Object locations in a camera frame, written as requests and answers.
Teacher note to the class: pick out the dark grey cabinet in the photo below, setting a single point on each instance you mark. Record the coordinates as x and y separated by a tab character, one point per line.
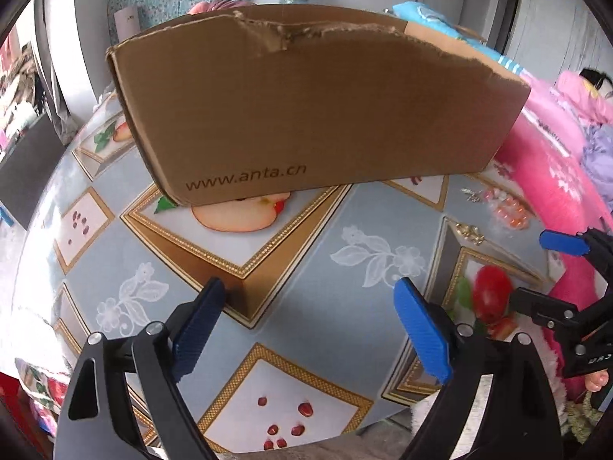
28	172

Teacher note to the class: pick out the purple cloth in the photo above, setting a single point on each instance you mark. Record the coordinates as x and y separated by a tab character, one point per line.
598	153

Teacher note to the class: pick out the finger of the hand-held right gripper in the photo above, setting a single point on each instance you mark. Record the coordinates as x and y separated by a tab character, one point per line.
541	306
562	243

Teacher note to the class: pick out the pink floral blanket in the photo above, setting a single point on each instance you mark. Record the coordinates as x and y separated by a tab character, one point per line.
541	167

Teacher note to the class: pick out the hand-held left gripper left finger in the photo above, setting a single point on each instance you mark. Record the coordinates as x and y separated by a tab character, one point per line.
198	330

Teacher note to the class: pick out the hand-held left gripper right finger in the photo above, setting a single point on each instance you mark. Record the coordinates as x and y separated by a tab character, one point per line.
424	335

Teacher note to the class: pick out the white plastic bag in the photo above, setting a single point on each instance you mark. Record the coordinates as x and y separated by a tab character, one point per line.
106	96

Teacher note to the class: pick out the hanging clothes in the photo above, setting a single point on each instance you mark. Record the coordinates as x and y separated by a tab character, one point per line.
21	76

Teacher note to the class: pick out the person's right hand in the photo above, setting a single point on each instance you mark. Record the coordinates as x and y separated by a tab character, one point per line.
596	381

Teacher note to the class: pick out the fruit print tablecloth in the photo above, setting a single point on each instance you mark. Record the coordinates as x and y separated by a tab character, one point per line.
311	273

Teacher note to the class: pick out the white fleece garment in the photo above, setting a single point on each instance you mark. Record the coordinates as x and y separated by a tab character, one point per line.
316	445

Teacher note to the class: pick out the gold flower ornament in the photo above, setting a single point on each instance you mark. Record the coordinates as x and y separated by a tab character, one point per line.
471	234

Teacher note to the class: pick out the blue pillow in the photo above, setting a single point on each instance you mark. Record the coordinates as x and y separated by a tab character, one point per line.
431	17

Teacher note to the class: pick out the brown cardboard box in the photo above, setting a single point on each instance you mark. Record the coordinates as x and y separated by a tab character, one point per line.
311	105

